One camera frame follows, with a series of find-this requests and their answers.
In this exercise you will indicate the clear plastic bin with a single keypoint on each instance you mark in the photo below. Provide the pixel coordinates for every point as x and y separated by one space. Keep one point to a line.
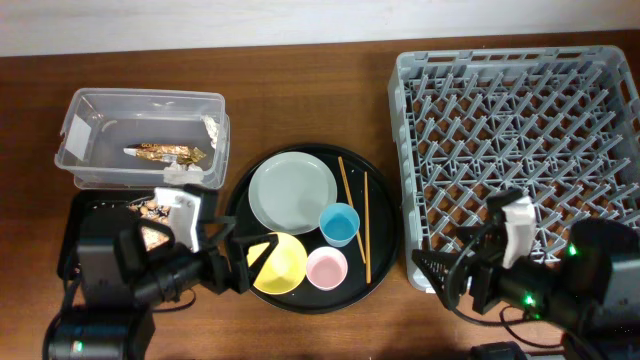
120 117

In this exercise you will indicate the right wooden chopstick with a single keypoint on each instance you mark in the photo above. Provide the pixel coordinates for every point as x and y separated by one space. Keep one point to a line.
367 231

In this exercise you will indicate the grey-green plate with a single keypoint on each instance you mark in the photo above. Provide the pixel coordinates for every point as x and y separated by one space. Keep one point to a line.
289 191

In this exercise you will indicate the pink plastic cup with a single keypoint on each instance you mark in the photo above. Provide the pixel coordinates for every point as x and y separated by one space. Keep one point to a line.
326 268

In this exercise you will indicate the black rectangular tray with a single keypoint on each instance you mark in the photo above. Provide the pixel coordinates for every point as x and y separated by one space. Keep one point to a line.
84 203

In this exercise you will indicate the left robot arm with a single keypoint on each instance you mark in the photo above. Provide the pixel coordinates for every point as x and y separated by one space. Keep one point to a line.
107 312

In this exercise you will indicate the wooden chopstick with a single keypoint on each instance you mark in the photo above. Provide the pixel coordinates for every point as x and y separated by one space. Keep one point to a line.
351 204
367 231

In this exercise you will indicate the round black tray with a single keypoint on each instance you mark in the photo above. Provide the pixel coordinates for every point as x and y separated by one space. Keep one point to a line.
385 235

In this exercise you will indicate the left wooden chopstick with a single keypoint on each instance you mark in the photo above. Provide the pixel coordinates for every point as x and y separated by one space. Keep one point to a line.
351 204

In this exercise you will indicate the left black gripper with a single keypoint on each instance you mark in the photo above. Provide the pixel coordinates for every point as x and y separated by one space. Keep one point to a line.
240 277

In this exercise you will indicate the pile of food scraps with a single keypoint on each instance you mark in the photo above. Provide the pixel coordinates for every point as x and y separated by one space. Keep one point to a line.
149 209

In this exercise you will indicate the grey dishwasher rack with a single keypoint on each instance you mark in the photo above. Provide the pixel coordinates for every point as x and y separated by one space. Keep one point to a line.
559 123

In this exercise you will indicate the yellow bowl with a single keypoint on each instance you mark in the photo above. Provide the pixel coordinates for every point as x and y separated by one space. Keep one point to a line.
285 268

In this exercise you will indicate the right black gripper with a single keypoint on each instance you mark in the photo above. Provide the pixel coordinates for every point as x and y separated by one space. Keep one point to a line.
486 263

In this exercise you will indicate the crumpled white tissue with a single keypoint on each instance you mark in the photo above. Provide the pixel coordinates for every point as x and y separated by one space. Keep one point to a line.
180 174

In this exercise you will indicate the blue plastic cup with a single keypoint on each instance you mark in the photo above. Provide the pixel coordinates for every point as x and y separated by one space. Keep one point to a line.
339 224

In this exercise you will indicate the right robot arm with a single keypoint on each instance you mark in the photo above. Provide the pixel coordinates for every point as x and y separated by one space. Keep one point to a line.
592 296

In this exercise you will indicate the white label on bin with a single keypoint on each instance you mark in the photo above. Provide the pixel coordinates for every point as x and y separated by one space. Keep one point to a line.
78 137

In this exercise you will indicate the gold foil wrapper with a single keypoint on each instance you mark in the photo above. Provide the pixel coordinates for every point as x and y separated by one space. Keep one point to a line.
166 153

